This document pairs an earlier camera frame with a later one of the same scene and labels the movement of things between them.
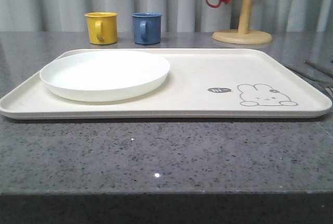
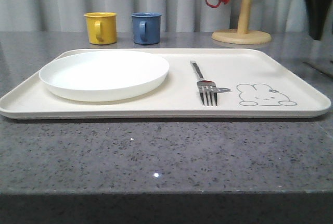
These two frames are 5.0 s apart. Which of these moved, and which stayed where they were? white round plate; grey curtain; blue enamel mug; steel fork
Moved: steel fork
Stayed: grey curtain; white round plate; blue enamel mug
